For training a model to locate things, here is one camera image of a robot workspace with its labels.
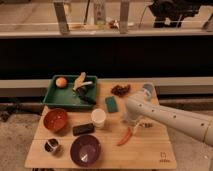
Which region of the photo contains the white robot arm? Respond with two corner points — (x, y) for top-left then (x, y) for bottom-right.
(124, 89), (213, 147)

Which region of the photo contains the purple bowl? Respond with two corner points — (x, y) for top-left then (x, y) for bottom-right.
(70, 135), (101, 167)

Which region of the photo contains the red bowl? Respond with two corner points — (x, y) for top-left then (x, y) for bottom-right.
(43, 108), (68, 132)

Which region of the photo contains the metal fork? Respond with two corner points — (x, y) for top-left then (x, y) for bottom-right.
(139, 123), (153, 128)

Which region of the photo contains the green sponge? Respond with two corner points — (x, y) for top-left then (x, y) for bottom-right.
(105, 96), (118, 113)

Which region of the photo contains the wooden table board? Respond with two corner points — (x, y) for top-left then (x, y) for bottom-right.
(24, 81), (178, 170)

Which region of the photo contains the blue cup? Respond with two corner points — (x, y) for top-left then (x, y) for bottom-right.
(143, 83), (154, 97)

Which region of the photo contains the white cup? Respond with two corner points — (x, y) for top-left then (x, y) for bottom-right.
(91, 108), (106, 128)

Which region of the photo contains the dark red grape bunch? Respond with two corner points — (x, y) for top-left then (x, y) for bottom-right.
(111, 85), (131, 97)

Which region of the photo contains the black rectangular block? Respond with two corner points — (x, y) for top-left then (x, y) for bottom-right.
(73, 123), (95, 136)

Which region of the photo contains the dark eggplant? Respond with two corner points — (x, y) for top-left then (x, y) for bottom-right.
(77, 89), (96, 105)

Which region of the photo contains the green plastic tray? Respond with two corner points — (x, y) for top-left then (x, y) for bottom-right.
(43, 75), (97, 110)

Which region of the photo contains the small metal cup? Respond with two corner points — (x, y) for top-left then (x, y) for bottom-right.
(44, 138), (61, 155)

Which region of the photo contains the orange fruit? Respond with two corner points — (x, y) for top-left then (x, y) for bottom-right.
(56, 77), (67, 88)

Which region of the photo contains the black machine in background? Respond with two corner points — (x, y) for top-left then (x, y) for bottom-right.
(149, 0), (201, 28)

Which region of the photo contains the clear bottle in background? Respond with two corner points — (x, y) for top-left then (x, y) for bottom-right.
(93, 0), (106, 25)

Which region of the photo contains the grey metal post right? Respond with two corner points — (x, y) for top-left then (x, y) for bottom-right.
(119, 0), (130, 34)

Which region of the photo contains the grey metal post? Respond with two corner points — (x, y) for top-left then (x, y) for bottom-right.
(119, 0), (130, 34)
(53, 0), (69, 35)

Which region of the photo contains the grey metal post left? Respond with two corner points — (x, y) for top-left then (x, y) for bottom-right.
(53, 0), (69, 35)

